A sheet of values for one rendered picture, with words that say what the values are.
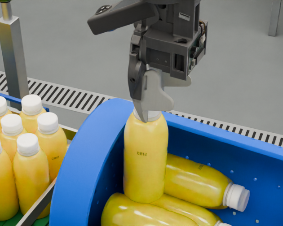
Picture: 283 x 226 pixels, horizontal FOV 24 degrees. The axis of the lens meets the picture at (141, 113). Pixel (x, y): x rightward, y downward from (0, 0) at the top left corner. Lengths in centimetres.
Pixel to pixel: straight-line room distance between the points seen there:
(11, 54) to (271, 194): 73
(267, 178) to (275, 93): 203
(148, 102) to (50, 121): 39
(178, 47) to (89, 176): 26
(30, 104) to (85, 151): 34
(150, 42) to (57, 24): 282
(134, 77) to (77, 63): 247
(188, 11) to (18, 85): 87
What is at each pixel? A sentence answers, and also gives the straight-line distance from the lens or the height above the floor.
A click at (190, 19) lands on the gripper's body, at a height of 146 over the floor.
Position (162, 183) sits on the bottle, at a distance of 103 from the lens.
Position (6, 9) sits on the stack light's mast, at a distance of 152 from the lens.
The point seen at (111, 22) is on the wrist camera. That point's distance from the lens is 87.
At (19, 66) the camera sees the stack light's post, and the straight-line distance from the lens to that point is 160.
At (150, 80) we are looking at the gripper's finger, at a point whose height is 136.
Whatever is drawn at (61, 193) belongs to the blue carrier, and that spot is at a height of 117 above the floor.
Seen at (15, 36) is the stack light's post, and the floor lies 106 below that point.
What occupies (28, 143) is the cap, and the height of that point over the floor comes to 108.
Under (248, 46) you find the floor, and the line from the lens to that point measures 347.
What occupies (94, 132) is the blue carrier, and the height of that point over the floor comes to 123.
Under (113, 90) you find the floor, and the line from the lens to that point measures 312.
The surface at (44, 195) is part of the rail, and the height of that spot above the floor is 98.
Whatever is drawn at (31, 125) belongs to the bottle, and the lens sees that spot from 131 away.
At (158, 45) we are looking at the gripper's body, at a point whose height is 142.
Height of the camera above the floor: 188
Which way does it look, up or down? 39 degrees down
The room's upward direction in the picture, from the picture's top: straight up
